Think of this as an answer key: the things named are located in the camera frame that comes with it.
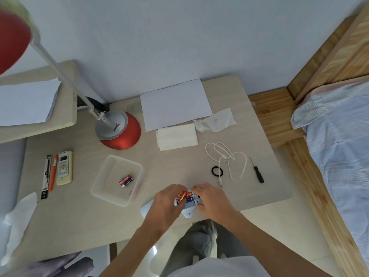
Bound pink pillow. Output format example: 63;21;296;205
303;75;369;104

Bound wooden bed frame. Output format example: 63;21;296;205
248;5;369;277

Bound person's white shirt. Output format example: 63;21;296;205
167;256;271;277

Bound long white tissue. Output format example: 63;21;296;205
0;192;38;267

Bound orange pen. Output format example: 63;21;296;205
48;154;58;193

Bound person's grey trousers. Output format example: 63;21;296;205
160;219;251;277

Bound person's left hand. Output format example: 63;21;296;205
141;184;191;234

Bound red desk lamp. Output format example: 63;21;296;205
0;0;142;150

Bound blue striped pillow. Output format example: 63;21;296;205
290;83;369;130

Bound person's right forearm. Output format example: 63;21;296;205
219;210;335;277

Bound blue battery cover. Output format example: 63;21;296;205
140;199;155;220

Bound beige desk shelf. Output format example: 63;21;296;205
0;60;79;144

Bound flat white napkin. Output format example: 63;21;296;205
156;123;199;151

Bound white paper stack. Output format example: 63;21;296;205
0;77;62;127

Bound black pen package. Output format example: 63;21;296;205
40;154;53;200

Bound light blue striped bedsheet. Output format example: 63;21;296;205
305;109;369;266

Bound person's left forearm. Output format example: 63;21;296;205
98;219;171;277

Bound clear plastic container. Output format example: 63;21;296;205
91;155;145;207

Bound purple floral quilt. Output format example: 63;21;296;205
27;250;95;277

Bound crumpled white tissue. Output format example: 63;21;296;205
193;107;238;133

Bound light blue toy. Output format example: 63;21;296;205
174;187;205;219

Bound black handle screwdriver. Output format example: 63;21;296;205
249;155;265;184

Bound person's right hand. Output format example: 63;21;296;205
191;182;240;225

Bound white cable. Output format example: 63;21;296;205
205;142;248;188

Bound white paper sheet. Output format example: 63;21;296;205
140;78;213;132

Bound cream remote control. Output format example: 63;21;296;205
56;150;73;187

